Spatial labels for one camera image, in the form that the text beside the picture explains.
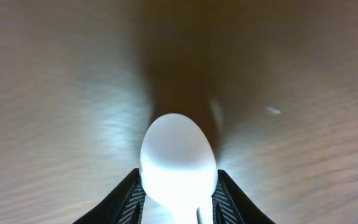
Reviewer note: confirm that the white plastic spoon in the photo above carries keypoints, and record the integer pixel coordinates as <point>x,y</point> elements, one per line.
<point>178,169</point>

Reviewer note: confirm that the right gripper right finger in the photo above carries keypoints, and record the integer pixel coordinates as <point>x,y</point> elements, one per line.
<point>232,206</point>

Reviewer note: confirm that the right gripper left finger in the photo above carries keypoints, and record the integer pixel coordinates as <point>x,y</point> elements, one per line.
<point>123,205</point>

